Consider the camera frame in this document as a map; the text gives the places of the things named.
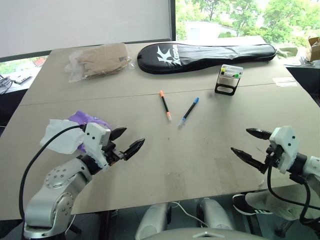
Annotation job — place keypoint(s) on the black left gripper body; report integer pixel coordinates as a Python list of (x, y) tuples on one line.
[(113, 155)]

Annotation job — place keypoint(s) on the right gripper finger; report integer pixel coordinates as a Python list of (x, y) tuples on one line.
[(250, 159), (260, 133)]

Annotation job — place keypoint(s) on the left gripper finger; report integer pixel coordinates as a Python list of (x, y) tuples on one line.
[(117, 133), (133, 148)]

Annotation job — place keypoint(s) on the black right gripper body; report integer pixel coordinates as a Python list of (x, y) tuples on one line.
[(274, 155)]

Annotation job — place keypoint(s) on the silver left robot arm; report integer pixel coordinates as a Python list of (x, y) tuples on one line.
[(58, 186)]

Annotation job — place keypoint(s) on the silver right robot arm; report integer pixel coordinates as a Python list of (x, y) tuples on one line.
[(311, 167)]

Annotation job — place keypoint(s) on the black pen with orange caps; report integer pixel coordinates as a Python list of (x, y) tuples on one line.
[(165, 105)]

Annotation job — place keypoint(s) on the clear pen box black stand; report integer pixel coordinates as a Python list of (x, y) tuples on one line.
[(228, 80)]

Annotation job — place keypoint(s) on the black pen with blue cap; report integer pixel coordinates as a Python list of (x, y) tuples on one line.
[(189, 111)]

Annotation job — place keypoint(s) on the cardboard box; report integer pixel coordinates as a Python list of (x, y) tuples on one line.
[(314, 48)]

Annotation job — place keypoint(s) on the grey trouser leg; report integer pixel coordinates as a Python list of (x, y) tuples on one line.
[(272, 201)]

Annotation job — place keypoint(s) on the black and white sneaker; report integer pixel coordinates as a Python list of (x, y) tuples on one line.
[(246, 206)]

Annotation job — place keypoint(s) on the crumpled white paper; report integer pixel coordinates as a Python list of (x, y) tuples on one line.
[(61, 136)]

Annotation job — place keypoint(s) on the silver right robot leg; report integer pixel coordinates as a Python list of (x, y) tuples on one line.
[(215, 213)]

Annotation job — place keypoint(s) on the silver robot leg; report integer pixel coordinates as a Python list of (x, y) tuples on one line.
[(215, 213), (152, 220)]

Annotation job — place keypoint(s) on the brown cloth in plastic bag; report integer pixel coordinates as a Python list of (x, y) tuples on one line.
[(102, 61)]

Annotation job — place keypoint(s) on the silver left robot leg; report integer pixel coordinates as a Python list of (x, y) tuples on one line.
[(152, 220)]

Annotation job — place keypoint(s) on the silver robot torso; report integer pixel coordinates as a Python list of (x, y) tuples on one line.
[(212, 235)]

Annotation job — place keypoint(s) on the black racket bag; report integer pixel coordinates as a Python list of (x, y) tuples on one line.
[(200, 56)]

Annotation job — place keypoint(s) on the white roller blind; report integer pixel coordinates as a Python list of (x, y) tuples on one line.
[(82, 22)]

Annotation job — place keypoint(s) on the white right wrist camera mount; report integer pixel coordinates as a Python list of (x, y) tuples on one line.
[(287, 147)]

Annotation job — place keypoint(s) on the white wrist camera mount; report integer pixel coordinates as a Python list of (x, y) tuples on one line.
[(94, 140), (287, 147)]

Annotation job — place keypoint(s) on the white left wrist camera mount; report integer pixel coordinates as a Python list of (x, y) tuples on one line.
[(94, 140)]

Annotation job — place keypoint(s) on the dark window frame post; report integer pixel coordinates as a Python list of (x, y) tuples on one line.
[(172, 20)]

